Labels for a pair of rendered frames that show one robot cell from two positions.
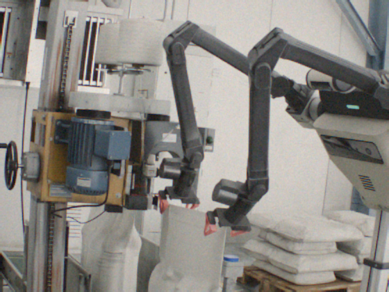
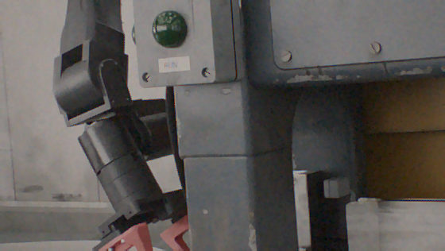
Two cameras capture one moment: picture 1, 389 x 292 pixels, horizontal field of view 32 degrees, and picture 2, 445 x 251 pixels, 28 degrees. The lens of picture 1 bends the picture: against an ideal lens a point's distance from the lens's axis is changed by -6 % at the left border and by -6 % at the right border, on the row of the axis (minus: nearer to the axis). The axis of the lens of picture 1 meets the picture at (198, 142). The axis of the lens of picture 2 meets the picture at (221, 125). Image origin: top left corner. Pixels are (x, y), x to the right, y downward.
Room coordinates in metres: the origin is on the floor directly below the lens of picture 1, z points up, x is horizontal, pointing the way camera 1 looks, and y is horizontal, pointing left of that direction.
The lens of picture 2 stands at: (3.35, -0.36, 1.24)
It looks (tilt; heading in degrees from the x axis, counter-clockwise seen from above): 3 degrees down; 150
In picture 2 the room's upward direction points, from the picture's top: 4 degrees counter-clockwise
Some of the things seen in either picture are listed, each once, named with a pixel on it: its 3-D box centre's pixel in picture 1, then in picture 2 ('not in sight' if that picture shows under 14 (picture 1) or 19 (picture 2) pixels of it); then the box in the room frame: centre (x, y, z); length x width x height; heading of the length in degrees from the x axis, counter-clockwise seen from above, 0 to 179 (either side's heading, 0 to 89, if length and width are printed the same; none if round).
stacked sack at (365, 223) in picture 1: (358, 223); not in sight; (5.80, -1.44, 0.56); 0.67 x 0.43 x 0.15; 28
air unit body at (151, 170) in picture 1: (150, 176); not in sight; (2.54, 0.16, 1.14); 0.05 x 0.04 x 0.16; 118
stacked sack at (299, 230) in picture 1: (319, 230); not in sight; (5.29, -1.00, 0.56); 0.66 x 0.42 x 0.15; 118
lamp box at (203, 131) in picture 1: (204, 139); (187, 29); (2.72, -0.02, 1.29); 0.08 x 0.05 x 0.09; 28
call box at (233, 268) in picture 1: (230, 267); not in sight; (2.65, -0.17, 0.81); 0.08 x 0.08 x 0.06; 28
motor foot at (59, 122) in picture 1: (73, 133); not in sight; (2.39, 0.43, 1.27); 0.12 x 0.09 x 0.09; 118
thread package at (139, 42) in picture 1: (140, 42); not in sight; (2.41, 0.23, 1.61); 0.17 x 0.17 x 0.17
